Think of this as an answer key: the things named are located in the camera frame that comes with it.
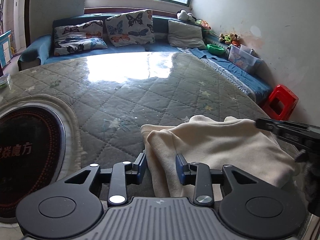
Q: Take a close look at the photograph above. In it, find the large butterfly print pillow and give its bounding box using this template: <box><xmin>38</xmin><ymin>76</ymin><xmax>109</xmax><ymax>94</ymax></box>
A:
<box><xmin>105</xmin><ymin>9</ymin><xmax>155</xmax><ymax>47</ymax></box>

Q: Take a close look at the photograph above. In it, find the light blue cabinet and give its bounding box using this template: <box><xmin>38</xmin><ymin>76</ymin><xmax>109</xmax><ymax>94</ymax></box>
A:
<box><xmin>0</xmin><ymin>30</ymin><xmax>12</xmax><ymax>68</ymax></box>

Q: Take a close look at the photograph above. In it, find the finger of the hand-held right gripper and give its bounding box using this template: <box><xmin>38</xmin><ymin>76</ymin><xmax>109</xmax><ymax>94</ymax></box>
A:
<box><xmin>255</xmin><ymin>117</ymin><xmax>282</xmax><ymax>133</ymax></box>

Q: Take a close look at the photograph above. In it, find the person's right hand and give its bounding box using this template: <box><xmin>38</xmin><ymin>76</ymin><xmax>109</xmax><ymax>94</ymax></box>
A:
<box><xmin>301</xmin><ymin>155</ymin><xmax>320</xmax><ymax>193</ymax></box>

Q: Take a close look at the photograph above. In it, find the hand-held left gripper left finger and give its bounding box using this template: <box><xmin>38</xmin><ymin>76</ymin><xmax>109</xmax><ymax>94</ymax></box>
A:
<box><xmin>50</xmin><ymin>152</ymin><xmax>147</xmax><ymax>207</ymax></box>

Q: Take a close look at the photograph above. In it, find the blue sofa blanket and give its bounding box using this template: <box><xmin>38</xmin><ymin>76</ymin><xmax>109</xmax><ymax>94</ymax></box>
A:
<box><xmin>175</xmin><ymin>46</ymin><xmax>273</xmax><ymax>98</ymax></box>

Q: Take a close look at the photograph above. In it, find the panda plush toy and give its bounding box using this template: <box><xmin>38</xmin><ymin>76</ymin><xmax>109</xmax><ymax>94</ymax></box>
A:
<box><xmin>177</xmin><ymin>9</ymin><xmax>197</xmax><ymax>22</ymax></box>

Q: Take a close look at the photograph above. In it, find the cream shirt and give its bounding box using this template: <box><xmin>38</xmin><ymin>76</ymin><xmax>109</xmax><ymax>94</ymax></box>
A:
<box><xmin>140</xmin><ymin>115</ymin><xmax>302</xmax><ymax>198</ymax></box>

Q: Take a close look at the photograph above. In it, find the red plastic stool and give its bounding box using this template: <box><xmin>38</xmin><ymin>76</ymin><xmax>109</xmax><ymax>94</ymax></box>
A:
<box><xmin>261</xmin><ymin>84</ymin><xmax>299</xmax><ymax>121</ymax></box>

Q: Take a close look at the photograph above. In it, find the green packet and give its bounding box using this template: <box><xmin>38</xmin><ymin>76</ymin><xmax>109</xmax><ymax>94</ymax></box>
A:
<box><xmin>0</xmin><ymin>73</ymin><xmax>12</xmax><ymax>89</ymax></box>

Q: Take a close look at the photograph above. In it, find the green bowl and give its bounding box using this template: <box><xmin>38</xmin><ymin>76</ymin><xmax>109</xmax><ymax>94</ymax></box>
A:
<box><xmin>206</xmin><ymin>44</ymin><xmax>225</xmax><ymax>55</ymax></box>

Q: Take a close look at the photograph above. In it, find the clear plastic storage box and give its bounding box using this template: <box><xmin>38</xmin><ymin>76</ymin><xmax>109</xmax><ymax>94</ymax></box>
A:
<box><xmin>228</xmin><ymin>44</ymin><xmax>263</xmax><ymax>73</ymax></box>

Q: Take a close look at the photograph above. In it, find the brown wooden door frame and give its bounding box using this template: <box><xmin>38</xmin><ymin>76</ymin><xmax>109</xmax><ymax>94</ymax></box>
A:
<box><xmin>22</xmin><ymin>0</ymin><xmax>32</xmax><ymax>52</ymax></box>

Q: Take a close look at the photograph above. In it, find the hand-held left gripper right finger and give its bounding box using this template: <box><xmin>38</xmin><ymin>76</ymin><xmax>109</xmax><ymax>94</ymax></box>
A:
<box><xmin>175</xmin><ymin>153</ymin><xmax>270</xmax><ymax>207</ymax></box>

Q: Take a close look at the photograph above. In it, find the black round induction cooktop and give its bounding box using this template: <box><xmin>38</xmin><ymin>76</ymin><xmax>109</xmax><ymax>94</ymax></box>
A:
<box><xmin>0</xmin><ymin>106</ymin><xmax>67</xmax><ymax>219</ymax></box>

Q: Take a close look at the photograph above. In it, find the grey pillow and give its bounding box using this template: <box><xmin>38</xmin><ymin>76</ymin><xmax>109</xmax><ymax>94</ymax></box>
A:
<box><xmin>167</xmin><ymin>20</ymin><xmax>207</xmax><ymax>50</ymax></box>

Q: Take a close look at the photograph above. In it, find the green orange plush toy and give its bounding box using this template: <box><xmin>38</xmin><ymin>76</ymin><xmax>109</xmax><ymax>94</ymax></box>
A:
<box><xmin>196</xmin><ymin>19</ymin><xmax>212</xmax><ymax>30</ymax></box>

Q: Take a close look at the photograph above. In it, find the blue sofa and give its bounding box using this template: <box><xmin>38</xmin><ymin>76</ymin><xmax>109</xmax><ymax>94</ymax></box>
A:
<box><xmin>17</xmin><ymin>14</ymin><xmax>273</xmax><ymax>103</ymax></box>

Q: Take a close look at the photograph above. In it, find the brown plush bear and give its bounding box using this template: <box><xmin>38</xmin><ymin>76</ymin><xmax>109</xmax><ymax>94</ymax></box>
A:
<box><xmin>230</xmin><ymin>33</ymin><xmax>242</xmax><ymax>47</ymax></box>

